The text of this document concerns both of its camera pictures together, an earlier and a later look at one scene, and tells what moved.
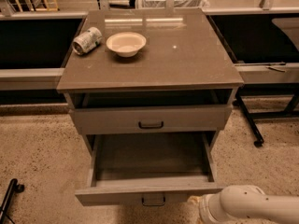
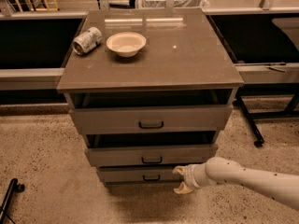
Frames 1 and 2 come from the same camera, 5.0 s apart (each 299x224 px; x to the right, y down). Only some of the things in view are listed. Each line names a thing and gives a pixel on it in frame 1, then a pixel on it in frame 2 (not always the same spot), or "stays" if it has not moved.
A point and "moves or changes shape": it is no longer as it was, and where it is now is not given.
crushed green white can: x=87 y=41 stays
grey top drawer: x=112 y=119 stays
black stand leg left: x=13 y=187 stays
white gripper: x=205 y=207 → x=191 y=177
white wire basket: x=152 y=1 stays
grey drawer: x=149 y=169 moves or changes shape
